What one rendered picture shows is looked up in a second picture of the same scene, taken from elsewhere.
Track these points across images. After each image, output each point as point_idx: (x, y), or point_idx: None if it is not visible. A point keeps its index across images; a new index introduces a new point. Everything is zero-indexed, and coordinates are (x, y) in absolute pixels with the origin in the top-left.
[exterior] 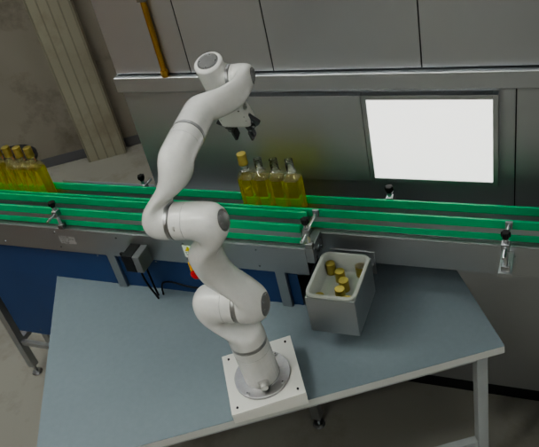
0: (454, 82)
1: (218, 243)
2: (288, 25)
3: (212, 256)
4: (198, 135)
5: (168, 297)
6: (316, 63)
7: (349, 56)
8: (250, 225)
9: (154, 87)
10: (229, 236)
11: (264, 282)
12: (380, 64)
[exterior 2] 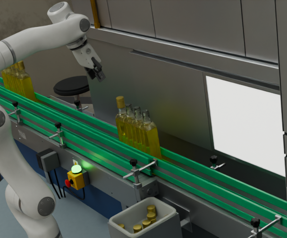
0: (264, 75)
1: None
2: (163, 1)
3: None
4: (5, 53)
5: (65, 200)
6: (179, 37)
7: (199, 35)
8: (107, 156)
9: (91, 34)
10: (97, 161)
11: (118, 209)
12: (218, 47)
